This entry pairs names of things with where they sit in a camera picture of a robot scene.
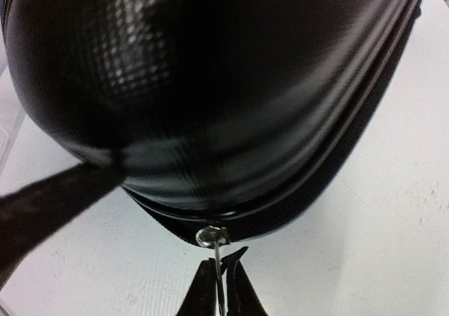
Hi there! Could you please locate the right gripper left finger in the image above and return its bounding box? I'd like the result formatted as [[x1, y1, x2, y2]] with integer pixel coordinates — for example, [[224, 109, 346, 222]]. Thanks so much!
[[180, 258, 225, 316]]

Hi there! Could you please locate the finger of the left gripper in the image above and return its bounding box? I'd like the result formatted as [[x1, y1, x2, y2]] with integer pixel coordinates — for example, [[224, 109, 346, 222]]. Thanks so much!
[[1, 150, 126, 281]]

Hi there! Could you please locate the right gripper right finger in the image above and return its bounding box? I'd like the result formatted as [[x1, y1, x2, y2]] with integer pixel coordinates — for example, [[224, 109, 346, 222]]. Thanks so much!
[[222, 246, 268, 316]]

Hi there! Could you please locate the silver zipper pull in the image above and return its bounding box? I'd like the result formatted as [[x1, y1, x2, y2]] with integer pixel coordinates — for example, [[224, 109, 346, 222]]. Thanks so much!
[[196, 225, 230, 315]]

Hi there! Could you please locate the black ribbed hard-shell suitcase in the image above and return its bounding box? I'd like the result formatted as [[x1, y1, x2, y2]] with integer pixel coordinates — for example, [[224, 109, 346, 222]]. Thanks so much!
[[1, 0, 422, 243]]

